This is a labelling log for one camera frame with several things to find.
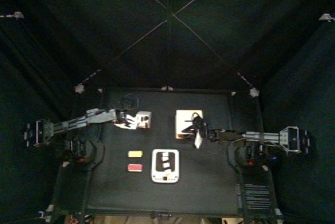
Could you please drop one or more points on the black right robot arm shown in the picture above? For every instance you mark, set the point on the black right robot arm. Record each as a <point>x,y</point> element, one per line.
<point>266,136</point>

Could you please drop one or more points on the yellow toy block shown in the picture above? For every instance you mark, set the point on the yellow toy block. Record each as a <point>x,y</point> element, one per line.
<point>136,154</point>

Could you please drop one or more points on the white tray with black inside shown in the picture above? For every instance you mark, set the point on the white tray with black inside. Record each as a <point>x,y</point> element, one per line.
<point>165,177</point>

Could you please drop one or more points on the white knife holder block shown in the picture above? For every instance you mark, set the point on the white knife holder block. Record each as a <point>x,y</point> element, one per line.
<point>143,119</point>

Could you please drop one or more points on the white printed label sticker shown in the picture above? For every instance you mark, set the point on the white printed label sticker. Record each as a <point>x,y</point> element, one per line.
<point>258,198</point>

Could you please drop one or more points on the silver frame corner bracket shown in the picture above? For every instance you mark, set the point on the silver frame corner bracket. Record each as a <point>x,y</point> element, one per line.
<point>326,16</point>
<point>18,15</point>
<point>254,92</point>
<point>80,88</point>

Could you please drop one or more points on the white toy cleaver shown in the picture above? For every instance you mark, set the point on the white toy cleaver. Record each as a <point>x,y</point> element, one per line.
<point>199,140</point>

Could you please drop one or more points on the red toy block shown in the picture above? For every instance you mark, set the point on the red toy block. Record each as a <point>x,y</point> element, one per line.
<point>136,168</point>

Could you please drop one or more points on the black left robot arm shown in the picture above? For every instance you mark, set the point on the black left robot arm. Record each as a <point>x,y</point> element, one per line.
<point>70,124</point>

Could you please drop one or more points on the white box with red base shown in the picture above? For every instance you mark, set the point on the white box with red base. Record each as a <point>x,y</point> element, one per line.
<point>183,126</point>

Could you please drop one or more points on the silver frame middle clamp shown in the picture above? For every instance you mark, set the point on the silver frame middle clamp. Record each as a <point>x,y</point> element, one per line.
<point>167,88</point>

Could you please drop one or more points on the black table edge clamp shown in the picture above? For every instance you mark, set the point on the black table edge clamp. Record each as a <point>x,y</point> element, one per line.
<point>161,215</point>

